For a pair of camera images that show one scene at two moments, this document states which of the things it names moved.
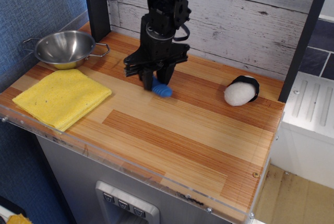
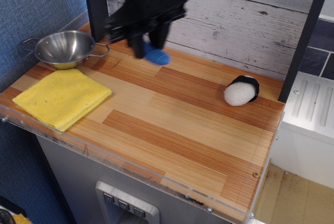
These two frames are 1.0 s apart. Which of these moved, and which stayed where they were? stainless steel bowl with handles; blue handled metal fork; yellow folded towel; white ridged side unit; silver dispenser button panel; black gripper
Moved: black gripper; blue handled metal fork
Stayed: silver dispenser button panel; white ridged side unit; yellow folded towel; stainless steel bowl with handles
